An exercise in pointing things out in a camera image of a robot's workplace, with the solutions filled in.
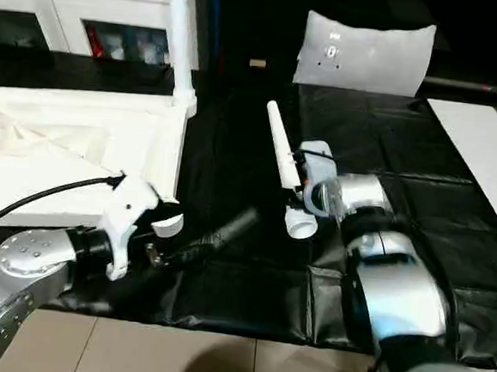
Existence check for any white plastic table top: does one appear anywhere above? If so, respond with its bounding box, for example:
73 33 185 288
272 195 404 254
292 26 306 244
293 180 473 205
0 78 198 243

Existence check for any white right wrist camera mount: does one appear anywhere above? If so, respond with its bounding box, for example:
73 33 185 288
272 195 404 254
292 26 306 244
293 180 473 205
292 139 349 221

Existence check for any white cabinet with glass doors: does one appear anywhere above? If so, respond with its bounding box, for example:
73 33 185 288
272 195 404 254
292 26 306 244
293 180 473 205
0 0 205 70

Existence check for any white flat panel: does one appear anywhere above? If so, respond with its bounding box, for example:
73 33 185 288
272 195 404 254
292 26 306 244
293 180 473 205
415 98 497 250

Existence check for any black mat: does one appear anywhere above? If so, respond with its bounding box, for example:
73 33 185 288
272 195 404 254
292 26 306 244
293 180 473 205
0 43 497 370

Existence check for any white plastic table leg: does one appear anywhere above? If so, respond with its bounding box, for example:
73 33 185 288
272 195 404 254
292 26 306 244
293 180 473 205
156 0 206 116
256 100 328 241

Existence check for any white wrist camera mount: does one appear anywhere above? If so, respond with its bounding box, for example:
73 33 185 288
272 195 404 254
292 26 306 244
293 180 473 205
292 139 349 221
93 173 163 284

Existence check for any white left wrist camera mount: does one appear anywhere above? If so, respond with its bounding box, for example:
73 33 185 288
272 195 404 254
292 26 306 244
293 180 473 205
93 173 163 284

